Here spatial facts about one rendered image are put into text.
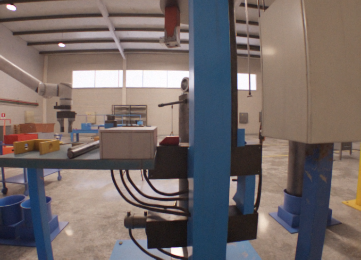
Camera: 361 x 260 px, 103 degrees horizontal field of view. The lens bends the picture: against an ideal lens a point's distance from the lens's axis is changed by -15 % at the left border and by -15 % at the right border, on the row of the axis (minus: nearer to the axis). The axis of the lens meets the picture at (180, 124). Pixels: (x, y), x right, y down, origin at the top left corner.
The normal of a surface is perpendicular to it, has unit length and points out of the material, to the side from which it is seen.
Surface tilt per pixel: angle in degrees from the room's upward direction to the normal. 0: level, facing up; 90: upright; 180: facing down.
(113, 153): 90
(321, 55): 90
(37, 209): 90
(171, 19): 90
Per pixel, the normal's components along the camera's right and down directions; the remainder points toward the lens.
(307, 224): -1.00, 0.00
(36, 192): 0.10, 0.02
